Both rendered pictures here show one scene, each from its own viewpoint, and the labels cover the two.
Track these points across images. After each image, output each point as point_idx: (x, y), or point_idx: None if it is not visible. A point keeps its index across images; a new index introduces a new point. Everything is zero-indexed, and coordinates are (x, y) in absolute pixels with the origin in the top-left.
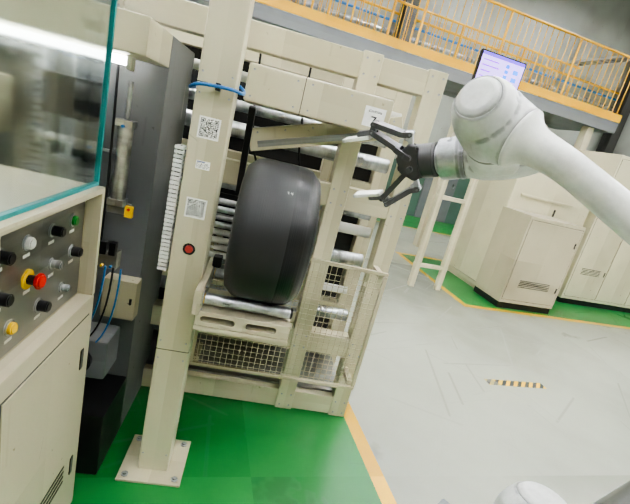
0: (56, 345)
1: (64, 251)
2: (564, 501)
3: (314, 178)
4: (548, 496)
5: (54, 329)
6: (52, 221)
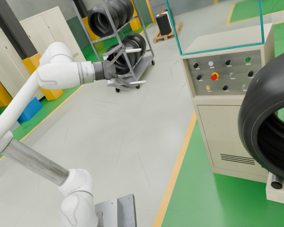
0: (229, 104)
1: (243, 71)
2: (62, 208)
3: None
4: (68, 204)
5: (228, 98)
6: (227, 57)
